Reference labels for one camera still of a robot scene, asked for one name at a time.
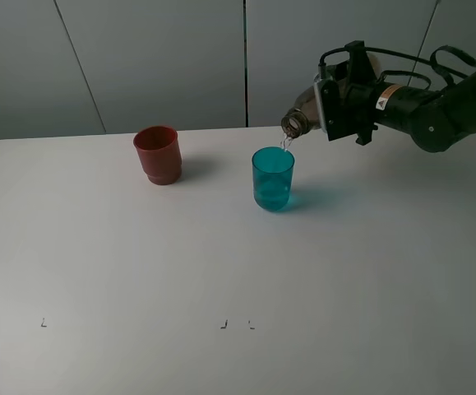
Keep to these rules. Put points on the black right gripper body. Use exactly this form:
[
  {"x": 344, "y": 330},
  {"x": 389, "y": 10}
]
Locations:
[{"x": 380, "y": 103}]

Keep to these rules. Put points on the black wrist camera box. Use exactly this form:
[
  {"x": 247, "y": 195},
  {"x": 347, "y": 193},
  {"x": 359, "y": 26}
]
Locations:
[{"x": 329, "y": 88}]

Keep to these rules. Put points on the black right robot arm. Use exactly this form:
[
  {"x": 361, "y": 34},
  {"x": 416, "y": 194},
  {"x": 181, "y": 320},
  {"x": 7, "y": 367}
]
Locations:
[{"x": 435, "y": 120}]

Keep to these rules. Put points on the red plastic cup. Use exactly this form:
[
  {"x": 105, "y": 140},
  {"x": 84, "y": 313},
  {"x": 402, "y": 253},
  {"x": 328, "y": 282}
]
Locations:
[{"x": 159, "y": 153}]

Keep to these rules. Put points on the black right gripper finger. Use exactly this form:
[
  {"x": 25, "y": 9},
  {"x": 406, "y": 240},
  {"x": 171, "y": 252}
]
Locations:
[
  {"x": 362, "y": 67},
  {"x": 364, "y": 134}
]

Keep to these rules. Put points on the smoky translucent water bottle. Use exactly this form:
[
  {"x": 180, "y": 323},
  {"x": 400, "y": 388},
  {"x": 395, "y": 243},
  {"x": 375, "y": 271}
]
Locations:
[{"x": 302, "y": 117}]

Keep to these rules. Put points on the teal translucent plastic cup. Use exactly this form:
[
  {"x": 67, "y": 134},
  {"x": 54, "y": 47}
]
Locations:
[{"x": 272, "y": 173}]

